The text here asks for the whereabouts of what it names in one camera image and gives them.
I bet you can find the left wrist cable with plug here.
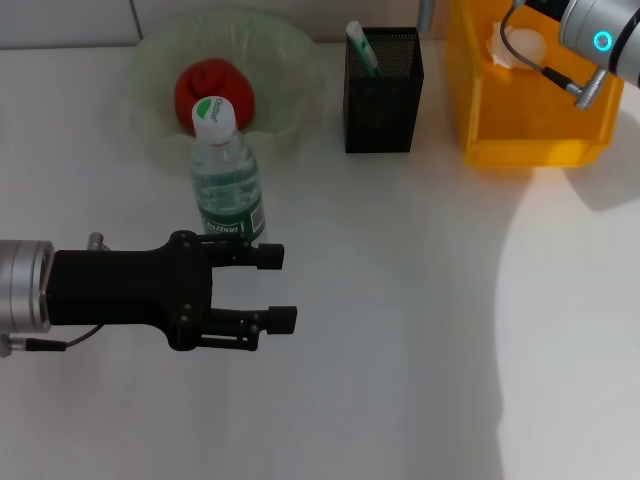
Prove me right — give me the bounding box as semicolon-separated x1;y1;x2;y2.
0;323;107;359

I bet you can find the white paper ball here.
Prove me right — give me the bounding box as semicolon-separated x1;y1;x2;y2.
487;22;547;70

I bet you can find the clear green-label water bottle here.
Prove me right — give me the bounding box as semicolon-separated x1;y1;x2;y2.
189;96;267;247

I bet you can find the black mesh pen holder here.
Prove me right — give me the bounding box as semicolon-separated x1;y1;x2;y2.
343;27;425;155

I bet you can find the green glass fruit bowl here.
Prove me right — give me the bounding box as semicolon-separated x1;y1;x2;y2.
124;7;326;167

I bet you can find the green utility knife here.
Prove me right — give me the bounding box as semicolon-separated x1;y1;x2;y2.
345;19;387;79

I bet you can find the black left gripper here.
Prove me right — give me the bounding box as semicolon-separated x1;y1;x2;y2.
47;230;286;353

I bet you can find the wrist cable with plug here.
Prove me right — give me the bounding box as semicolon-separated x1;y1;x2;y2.
499;3;612;112
0;323;107;359

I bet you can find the orange fruit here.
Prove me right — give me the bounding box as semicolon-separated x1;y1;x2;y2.
173;58;256;139

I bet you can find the right wrist cable with plug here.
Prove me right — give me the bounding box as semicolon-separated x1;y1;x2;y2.
499;3;612;112

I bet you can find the yellow plastic bin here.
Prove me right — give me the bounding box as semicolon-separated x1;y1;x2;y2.
444;0;627;169

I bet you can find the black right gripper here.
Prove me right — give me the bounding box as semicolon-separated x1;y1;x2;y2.
521;0;577;22

